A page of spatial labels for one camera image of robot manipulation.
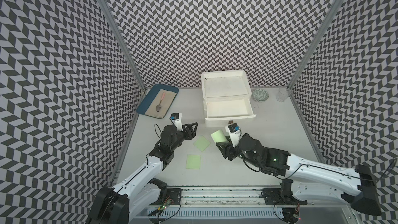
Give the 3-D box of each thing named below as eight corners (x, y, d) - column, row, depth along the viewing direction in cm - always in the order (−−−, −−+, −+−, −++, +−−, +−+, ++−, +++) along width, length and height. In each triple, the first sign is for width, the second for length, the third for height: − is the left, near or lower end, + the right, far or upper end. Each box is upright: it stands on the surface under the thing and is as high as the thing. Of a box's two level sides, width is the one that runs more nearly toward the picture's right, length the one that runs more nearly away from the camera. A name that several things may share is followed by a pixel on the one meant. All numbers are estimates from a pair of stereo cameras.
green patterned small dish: (253, 103, 111) (255, 99, 108) (251, 92, 118) (252, 88, 114) (268, 103, 111) (270, 99, 108) (264, 92, 118) (266, 88, 114)
